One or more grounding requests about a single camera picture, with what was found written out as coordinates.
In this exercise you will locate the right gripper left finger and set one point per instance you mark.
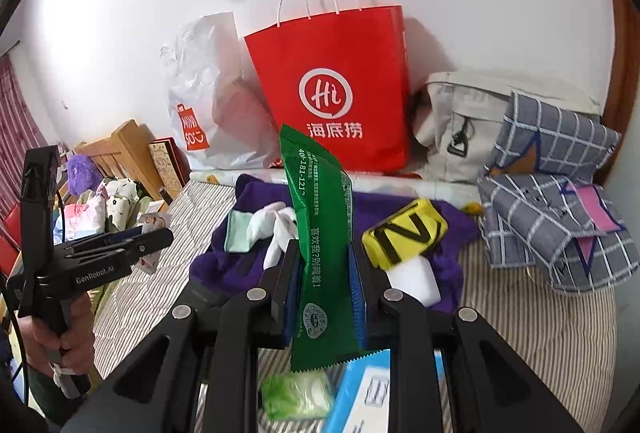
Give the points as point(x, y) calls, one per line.
point(277, 317)

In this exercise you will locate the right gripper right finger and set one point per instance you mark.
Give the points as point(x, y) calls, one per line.
point(367, 285)

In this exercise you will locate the green wet wipes pack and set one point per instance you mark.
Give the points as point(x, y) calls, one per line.
point(321, 193)

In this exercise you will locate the yellow mesh pouch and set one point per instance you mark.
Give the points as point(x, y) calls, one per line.
point(414, 229)

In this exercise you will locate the mint green cloth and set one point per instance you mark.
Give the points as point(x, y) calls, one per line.
point(236, 240)

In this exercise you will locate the white sock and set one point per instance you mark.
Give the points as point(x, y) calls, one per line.
point(277, 222)

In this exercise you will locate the orange print pouch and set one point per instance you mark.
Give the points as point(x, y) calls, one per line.
point(156, 235)

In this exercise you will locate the white sponge block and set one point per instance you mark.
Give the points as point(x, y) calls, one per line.
point(416, 278)

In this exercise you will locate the left hand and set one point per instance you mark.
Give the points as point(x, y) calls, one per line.
point(77, 342)

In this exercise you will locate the purple towel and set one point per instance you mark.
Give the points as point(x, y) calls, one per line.
point(233, 272)

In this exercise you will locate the light green snack packet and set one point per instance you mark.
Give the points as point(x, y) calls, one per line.
point(297, 396)

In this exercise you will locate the blue tissue pack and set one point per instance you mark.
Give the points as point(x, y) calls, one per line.
point(362, 403)

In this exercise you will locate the wooden headboard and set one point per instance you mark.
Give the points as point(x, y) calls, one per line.
point(126, 154)

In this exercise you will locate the brown patterned book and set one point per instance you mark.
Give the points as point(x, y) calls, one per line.
point(170, 165)

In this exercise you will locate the grey plaid cloth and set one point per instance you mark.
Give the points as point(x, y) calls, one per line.
point(541, 206)

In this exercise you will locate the beige backpack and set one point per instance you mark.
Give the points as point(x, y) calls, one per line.
point(461, 112)

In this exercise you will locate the red paper shopping bag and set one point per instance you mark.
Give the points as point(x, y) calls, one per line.
point(341, 78)

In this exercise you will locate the white Miniso plastic bag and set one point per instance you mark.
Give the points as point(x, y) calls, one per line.
point(218, 121)

